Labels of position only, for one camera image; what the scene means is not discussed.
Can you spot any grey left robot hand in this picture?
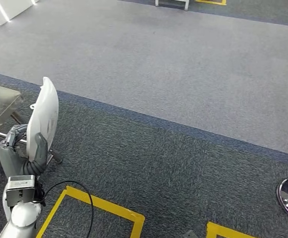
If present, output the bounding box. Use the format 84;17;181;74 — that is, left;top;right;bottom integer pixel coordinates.
0;124;48;179

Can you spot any white curved plastic part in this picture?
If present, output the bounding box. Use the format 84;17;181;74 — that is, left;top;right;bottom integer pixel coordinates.
26;76;60;162

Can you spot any white cabinet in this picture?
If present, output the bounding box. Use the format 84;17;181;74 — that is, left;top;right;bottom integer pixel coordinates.
0;0;39;26

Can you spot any yellow floor tape square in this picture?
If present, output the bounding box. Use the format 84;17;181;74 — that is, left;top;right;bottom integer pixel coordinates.
206;222;258;238

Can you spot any yellow floor tape strip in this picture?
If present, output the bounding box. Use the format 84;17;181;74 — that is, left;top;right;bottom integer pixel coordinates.
194;0;227;6

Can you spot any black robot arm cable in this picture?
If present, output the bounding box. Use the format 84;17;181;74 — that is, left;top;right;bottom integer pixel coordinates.
43;180;95;238

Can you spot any white table frame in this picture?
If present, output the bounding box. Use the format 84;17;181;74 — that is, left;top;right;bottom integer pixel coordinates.
155;0;190;11

